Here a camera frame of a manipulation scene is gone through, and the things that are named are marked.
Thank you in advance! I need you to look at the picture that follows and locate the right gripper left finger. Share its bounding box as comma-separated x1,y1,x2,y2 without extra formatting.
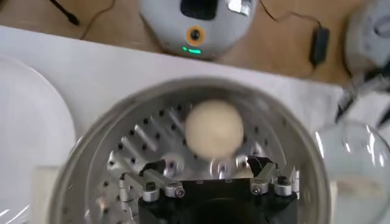
118,159,186,203

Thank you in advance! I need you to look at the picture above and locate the cream steamed baozi bun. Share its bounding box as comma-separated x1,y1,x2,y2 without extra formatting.
184,99,244,161

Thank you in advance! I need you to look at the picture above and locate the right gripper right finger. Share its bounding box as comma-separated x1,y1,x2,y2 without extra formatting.
246,155,301,197

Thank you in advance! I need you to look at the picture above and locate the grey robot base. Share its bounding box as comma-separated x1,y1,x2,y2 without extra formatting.
138,0,258,60

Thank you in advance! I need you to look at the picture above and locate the round glass pot lid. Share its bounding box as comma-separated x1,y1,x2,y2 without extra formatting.
313,120,390,224

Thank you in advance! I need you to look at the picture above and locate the black floor cable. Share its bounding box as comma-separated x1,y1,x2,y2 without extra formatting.
48,0,81,27

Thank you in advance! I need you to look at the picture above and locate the stainless perforated steamer basket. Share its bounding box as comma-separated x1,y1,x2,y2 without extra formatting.
30,77,333,224

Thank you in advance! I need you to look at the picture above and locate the black floor power adapter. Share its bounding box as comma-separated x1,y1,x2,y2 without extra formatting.
258,0,332,67

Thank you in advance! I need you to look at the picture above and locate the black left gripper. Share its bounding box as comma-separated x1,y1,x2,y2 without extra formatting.
335,68,390,128

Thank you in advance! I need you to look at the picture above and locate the large white round plate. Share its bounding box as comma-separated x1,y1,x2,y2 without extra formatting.
0,53,77,224

